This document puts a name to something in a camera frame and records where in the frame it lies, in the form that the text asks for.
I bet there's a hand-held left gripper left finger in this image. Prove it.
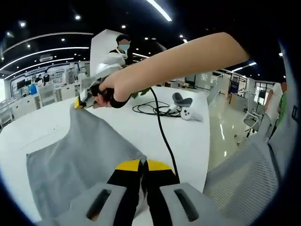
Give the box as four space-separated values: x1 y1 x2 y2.
54 159 144 226

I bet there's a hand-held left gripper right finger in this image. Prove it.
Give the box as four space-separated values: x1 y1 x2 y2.
143 159 227 226

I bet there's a grey towel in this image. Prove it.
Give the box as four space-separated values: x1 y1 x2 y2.
25 107 148 223

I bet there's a person's right hand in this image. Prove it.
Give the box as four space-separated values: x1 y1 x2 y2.
93 69 135 109

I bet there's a potted green plant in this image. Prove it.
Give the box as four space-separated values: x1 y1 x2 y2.
131 88 151 99

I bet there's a grey mesh chair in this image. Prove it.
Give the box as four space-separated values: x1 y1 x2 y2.
203 135 285 224

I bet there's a white office chair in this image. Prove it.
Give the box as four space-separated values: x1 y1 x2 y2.
243 110 262 137

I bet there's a coiled black cable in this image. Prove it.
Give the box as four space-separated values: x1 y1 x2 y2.
132 101 182 118

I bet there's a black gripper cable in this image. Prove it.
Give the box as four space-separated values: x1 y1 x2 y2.
149 87 181 184

